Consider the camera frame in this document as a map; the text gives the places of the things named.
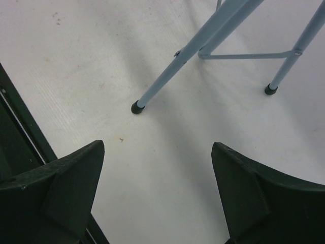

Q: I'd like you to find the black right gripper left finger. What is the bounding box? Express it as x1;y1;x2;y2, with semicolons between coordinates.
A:
1;140;105;243

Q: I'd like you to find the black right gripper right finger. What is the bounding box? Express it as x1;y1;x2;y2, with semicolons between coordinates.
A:
211;142;324;243

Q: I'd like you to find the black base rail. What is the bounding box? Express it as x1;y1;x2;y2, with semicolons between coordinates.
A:
1;69;108;243

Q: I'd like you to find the light blue music stand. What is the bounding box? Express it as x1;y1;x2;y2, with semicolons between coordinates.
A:
131;0;325;114

